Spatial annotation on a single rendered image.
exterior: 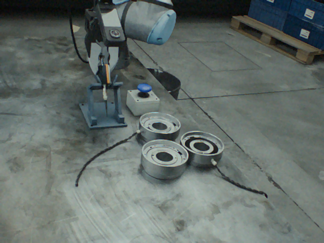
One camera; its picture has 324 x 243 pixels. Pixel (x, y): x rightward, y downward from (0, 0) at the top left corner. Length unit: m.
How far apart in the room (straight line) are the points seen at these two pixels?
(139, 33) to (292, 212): 1.34
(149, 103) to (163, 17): 0.31
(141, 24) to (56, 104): 0.37
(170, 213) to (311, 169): 1.91
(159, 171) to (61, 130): 0.29
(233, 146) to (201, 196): 1.77
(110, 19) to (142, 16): 0.33
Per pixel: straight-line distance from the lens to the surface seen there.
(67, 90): 1.22
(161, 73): 2.41
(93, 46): 1.02
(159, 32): 1.28
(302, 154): 2.77
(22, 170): 0.89
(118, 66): 1.38
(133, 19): 1.30
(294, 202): 2.33
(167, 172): 0.87
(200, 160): 0.93
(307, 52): 4.40
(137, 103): 1.09
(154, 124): 1.03
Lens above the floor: 1.34
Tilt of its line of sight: 30 degrees down
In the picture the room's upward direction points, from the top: 9 degrees clockwise
